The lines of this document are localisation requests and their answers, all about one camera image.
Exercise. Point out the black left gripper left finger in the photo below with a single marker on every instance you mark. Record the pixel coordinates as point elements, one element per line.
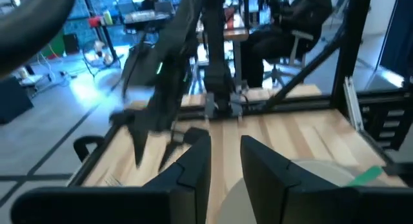
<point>106,206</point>

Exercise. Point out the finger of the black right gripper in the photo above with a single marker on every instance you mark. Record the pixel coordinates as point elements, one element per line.
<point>169,153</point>
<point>139,146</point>

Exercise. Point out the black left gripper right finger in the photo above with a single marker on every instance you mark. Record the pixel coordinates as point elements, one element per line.
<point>306,204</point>

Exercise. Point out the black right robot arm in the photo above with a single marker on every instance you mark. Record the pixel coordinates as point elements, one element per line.
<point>216,66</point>

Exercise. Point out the black table edge clamp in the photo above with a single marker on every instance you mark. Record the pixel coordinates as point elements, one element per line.
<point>84,145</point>

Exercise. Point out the grey round placemat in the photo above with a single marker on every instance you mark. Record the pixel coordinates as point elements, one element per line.
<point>232,204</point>

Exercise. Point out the silver aluminium extrusion bar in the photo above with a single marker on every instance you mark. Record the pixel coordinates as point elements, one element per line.
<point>352,104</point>

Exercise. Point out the office chair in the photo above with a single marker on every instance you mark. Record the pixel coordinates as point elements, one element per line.
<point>292,59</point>

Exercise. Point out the black floor box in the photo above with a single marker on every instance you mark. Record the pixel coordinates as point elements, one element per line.
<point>13,99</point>

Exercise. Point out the black metal table frame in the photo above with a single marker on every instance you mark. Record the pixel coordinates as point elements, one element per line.
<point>350,49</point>

